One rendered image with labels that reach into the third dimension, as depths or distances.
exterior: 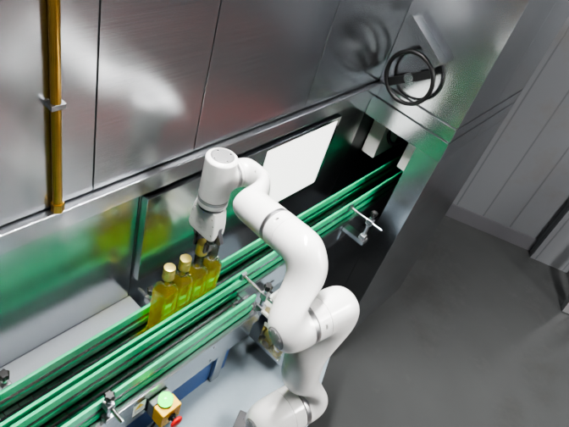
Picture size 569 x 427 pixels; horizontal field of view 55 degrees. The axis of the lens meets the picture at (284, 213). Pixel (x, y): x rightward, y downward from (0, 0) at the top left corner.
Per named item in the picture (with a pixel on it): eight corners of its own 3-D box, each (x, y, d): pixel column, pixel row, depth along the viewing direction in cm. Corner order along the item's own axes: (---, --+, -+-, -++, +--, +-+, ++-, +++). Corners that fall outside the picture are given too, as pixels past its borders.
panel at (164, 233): (310, 180, 229) (335, 111, 207) (315, 183, 228) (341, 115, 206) (131, 274, 169) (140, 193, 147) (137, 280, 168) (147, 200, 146)
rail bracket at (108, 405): (110, 411, 147) (113, 385, 139) (127, 431, 145) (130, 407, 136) (97, 420, 145) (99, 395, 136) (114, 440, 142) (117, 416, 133)
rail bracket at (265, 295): (241, 285, 190) (249, 262, 182) (275, 318, 184) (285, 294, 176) (234, 290, 188) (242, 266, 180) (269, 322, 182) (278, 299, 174)
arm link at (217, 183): (222, 180, 151) (192, 187, 145) (231, 142, 142) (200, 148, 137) (238, 200, 146) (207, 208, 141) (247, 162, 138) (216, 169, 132)
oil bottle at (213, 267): (201, 290, 184) (212, 247, 171) (212, 301, 182) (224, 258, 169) (189, 298, 181) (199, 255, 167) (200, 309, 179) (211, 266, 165)
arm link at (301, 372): (259, 412, 152) (304, 385, 160) (284, 447, 145) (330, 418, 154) (286, 292, 120) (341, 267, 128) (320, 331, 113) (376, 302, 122)
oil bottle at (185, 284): (174, 307, 177) (183, 263, 163) (185, 318, 175) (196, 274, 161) (160, 315, 173) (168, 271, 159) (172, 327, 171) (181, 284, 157)
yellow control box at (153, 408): (163, 398, 167) (167, 386, 162) (179, 416, 164) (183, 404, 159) (145, 413, 162) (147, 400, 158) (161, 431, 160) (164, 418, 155)
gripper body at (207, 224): (190, 194, 146) (184, 224, 154) (214, 217, 143) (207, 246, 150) (210, 185, 151) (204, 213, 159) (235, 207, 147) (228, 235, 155)
